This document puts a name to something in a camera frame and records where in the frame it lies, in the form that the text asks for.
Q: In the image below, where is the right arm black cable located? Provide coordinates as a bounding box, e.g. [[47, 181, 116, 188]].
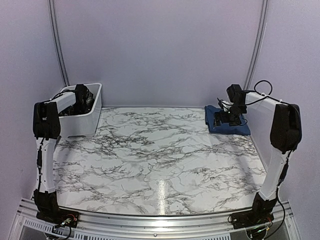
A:
[[239, 79, 274, 126]]

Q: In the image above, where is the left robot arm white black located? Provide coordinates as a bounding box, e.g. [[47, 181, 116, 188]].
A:
[[32, 84, 94, 223]]

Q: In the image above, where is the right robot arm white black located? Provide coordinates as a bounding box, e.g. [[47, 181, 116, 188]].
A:
[[213, 84, 302, 224]]

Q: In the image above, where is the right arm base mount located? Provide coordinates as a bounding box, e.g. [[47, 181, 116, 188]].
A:
[[228, 210, 274, 230]]

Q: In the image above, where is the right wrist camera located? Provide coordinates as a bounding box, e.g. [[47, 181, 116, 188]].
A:
[[217, 98, 233, 112]]

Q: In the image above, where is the plaid black white garment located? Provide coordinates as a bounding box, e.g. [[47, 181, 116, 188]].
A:
[[59, 105, 77, 117]]

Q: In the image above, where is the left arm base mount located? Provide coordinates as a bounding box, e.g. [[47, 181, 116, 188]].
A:
[[36, 209, 80, 228]]

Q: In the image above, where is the right aluminium corner post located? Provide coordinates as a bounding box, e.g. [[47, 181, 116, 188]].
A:
[[244, 0, 269, 90]]

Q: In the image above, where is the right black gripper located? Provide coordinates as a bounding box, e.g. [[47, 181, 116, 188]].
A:
[[212, 103, 246, 127]]

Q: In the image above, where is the white plastic laundry bin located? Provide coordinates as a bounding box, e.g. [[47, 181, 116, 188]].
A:
[[52, 83, 102, 138]]

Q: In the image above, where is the blue t-shirt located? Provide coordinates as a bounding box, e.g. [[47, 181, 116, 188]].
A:
[[204, 105, 251, 136]]

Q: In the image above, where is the aluminium front rail frame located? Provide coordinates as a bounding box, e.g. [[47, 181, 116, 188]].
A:
[[8, 198, 301, 240]]

